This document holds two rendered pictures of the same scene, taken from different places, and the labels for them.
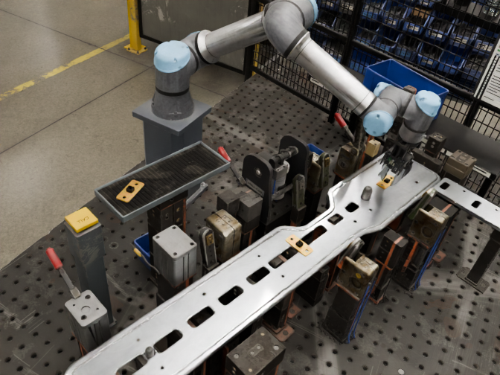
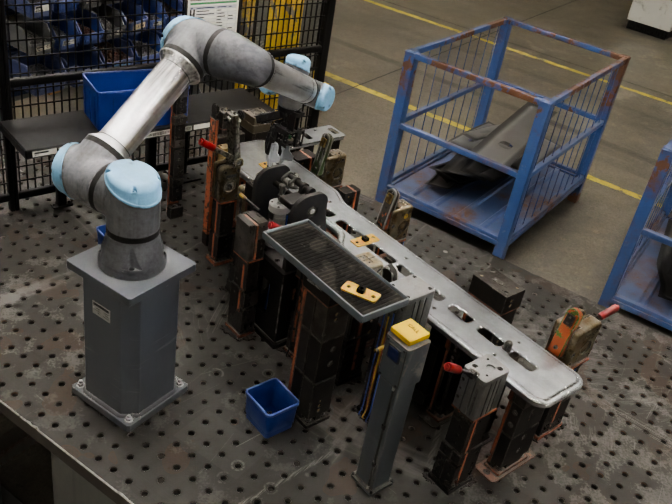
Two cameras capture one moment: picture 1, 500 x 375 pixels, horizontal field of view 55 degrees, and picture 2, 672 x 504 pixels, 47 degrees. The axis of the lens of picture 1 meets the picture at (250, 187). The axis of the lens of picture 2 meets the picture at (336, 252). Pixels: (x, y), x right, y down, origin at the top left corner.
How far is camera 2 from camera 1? 1.95 m
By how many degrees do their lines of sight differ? 67
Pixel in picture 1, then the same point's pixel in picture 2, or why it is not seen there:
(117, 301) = (340, 462)
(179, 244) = (416, 284)
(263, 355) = (502, 279)
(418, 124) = not seen: hidden behind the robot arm
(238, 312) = (451, 291)
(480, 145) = (226, 100)
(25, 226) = not seen: outside the picture
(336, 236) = (352, 217)
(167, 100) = (157, 242)
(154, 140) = (155, 315)
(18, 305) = not seen: outside the picture
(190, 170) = (319, 247)
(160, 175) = (329, 269)
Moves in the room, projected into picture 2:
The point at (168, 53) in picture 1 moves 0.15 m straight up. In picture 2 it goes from (145, 178) to (146, 112)
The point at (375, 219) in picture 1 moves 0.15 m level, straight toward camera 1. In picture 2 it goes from (327, 190) to (370, 208)
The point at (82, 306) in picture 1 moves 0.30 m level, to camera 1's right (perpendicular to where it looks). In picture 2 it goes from (487, 369) to (487, 293)
